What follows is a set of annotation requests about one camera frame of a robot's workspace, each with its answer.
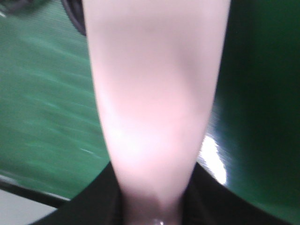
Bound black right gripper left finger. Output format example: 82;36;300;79
34;163;124;225

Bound pink hand brush black bristles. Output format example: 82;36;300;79
60;0;232;225

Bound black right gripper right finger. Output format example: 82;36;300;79
181;163;289;225

